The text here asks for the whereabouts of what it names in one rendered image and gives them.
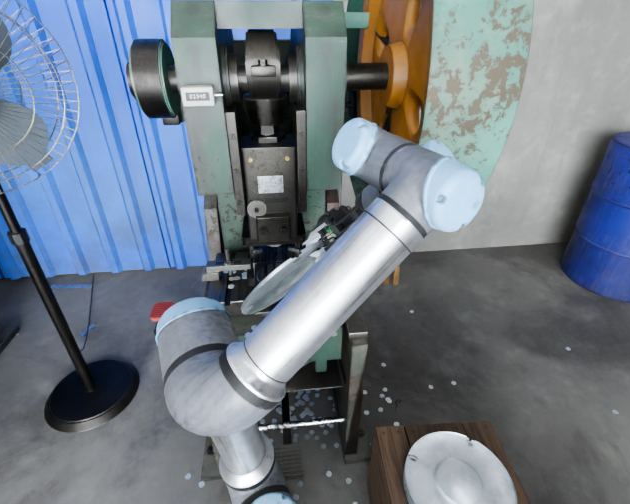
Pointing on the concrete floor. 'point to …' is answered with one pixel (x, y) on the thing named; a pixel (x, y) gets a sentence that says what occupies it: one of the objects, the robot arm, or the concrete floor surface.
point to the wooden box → (378, 479)
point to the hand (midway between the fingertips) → (313, 248)
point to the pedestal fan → (118, 380)
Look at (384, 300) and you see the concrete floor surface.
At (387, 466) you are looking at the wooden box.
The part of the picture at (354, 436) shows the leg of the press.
